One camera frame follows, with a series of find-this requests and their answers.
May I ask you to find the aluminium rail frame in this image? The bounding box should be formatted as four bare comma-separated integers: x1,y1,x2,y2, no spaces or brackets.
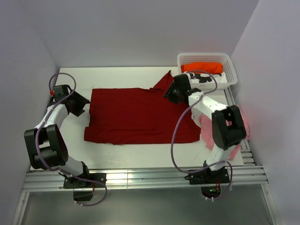
12,88,282,225

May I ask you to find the white black printed t shirt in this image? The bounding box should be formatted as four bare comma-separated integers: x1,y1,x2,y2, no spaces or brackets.
184,72,227,83

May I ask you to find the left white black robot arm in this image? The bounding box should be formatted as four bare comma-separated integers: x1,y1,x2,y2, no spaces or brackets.
24,84,91,187

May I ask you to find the white plastic basket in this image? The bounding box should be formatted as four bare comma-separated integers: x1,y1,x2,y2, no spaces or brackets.
177,52,238,90

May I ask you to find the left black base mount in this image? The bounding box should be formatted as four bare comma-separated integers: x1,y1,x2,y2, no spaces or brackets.
63,173,106,202

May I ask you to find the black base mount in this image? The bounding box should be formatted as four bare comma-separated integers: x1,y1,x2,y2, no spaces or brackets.
184,165,233,202
63,173,106,202

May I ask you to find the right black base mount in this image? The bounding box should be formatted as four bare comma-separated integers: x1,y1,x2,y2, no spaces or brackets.
184,165,233,202

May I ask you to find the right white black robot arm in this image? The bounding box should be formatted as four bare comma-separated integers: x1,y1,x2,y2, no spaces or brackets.
164,72,247,183

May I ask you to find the rolled orange t shirt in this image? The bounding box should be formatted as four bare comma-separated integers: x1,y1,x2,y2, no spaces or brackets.
180,62,223,74

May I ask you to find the pink t shirt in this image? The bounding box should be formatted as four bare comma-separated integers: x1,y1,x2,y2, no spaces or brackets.
199,113,250,160

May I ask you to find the dark red t shirt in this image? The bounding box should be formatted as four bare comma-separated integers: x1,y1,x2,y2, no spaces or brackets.
84,71,187,145

